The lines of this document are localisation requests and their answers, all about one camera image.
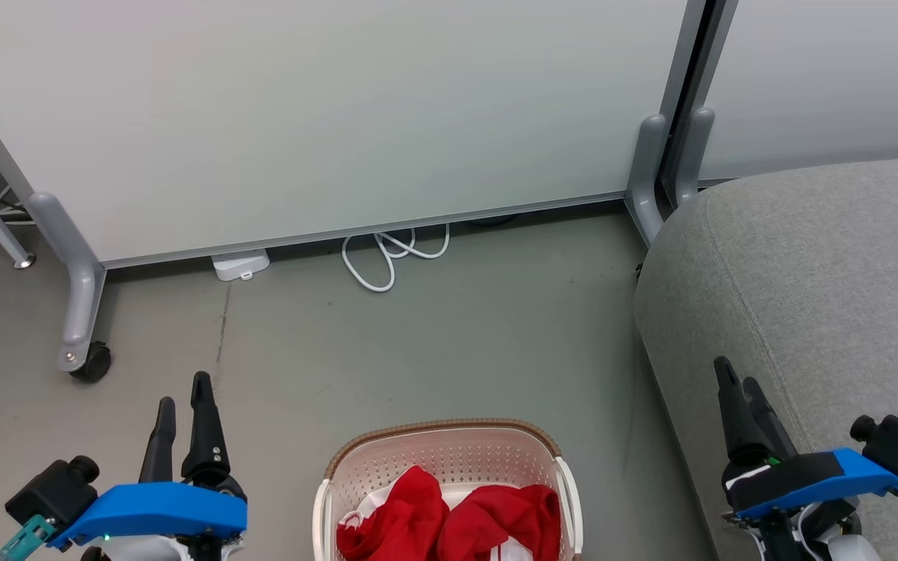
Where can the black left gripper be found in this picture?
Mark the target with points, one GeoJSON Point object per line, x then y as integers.
{"type": "Point", "coordinates": [235, 488]}

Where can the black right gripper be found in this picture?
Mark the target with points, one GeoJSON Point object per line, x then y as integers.
{"type": "Point", "coordinates": [749, 466]}

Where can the red cloth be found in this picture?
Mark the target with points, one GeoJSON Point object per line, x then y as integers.
{"type": "Point", "coordinates": [410, 516]}

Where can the grey fabric sofa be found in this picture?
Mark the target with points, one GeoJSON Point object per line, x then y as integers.
{"type": "Point", "coordinates": [846, 273]}

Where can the white cloth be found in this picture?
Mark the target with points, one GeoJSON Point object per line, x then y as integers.
{"type": "Point", "coordinates": [367, 505]}

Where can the black caster wheel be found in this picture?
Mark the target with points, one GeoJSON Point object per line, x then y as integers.
{"type": "Point", "coordinates": [97, 364]}

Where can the long grey partition foot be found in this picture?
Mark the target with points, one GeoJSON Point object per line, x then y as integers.
{"type": "Point", "coordinates": [79, 312]}

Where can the white power adapter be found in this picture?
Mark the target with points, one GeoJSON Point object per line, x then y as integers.
{"type": "Point", "coordinates": [240, 265]}

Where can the short grey partition foot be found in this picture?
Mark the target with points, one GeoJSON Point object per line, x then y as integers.
{"type": "Point", "coordinates": [691, 156]}
{"type": "Point", "coordinates": [644, 179]}

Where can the cream laundry basket brown rim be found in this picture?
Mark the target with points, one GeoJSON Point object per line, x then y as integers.
{"type": "Point", "coordinates": [457, 460]}

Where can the small white partition panel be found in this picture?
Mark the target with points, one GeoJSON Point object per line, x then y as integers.
{"type": "Point", "coordinates": [846, 78]}

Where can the large white partition panel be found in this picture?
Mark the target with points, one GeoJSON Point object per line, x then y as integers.
{"type": "Point", "coordinates": [340, 117]}

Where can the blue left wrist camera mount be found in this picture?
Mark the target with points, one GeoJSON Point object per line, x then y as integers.
{"type": "Point", "coordinates": [160, 510]}

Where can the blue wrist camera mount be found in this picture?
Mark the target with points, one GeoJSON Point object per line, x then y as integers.
{"type": "Point", "coordinates": [160, 510]}
{"type": "Point", "coordinates": [858, 471]}

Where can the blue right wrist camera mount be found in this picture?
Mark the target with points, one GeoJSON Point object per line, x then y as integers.
{"type": "Point", "coordinates": [858, 471]}

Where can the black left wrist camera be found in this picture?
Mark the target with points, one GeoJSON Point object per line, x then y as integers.
{"type": "Point", "coordinates": [55, 491]}

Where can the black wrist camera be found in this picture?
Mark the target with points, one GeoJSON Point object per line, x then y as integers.
{"type": "Point", "coordinates": [55, 491]}
{"type": "Point", "coordinates": [897, 444]}

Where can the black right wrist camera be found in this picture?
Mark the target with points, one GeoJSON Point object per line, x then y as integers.
{"type": "Point", "coordinates": [897, 444]}

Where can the teal left camera connector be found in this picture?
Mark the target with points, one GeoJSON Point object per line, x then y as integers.
{"type": "Point", "coordinates": [24, 539]}

